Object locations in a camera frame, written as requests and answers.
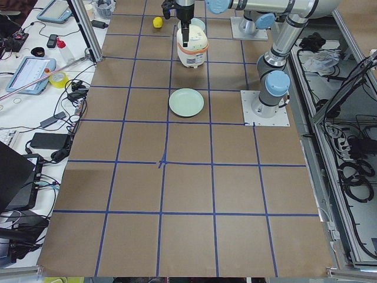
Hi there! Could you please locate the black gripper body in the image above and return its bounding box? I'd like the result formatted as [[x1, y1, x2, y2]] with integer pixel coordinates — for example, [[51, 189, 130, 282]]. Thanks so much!
[[176, 0, 194, 23]]

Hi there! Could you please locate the white rice cooker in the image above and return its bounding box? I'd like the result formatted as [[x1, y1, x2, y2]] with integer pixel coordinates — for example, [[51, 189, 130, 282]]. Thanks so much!
[[177, 25, 209, 68]]

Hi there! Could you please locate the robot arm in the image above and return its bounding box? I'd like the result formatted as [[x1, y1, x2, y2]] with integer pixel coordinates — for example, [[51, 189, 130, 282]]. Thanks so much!
[[252, 14, 308, 119], [206, 1, 340, 54]]

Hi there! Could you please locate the green plate left side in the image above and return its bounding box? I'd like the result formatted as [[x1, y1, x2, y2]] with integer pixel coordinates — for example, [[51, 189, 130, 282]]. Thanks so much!
[[177, 18, 206, 32]]

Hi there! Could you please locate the green plate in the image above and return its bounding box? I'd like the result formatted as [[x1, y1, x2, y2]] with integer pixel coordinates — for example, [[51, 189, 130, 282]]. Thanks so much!
[[177, 18, 206, 32], [168, 88, 204, 117]]

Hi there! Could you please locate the green plate right side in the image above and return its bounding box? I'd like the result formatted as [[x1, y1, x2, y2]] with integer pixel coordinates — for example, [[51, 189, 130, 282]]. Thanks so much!
[[168, 88, 204, 117]]

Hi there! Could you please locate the plastic bag with cup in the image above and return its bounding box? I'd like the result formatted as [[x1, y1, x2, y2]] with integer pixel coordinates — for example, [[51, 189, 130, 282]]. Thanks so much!
[[96, 0, 114, 19]]

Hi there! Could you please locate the red cap squeeze bottle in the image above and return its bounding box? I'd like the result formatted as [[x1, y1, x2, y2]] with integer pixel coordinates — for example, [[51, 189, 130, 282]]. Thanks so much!
[[57, 37, 75, 64]]

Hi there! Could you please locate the black phone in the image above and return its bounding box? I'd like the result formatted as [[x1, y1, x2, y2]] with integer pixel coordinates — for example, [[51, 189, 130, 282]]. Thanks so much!
[[47, 34, 58, 48]]

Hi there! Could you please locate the yellow tape roll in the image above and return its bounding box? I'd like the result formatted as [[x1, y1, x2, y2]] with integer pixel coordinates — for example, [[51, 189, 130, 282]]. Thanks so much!
[[48, 71, 69, 89]]

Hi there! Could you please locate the blue teach pendant tablet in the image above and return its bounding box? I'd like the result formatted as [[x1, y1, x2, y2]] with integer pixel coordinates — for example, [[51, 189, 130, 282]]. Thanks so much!
[[5, 56, 57, 95]]

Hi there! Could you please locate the black power adapter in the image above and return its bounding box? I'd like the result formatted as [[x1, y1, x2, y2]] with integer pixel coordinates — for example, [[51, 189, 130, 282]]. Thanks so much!
[[30, 133, 69, 150]]

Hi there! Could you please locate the black laptop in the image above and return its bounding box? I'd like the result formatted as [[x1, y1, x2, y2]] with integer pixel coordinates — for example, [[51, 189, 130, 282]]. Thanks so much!
[[1, 143, 42, 212]]

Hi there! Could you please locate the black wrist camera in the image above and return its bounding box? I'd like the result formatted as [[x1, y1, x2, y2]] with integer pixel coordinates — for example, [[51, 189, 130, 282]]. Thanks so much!
[[161, 0, 174, 19]]

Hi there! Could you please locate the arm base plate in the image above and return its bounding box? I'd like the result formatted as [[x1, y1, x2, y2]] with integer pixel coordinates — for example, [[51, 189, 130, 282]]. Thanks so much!
[[230, 17, 268, 41], [240, 90, 290, 127]]

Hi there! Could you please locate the aluminium frame post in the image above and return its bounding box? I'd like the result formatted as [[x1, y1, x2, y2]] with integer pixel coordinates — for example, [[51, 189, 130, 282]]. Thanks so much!
[[67, 0, 103, 63]]

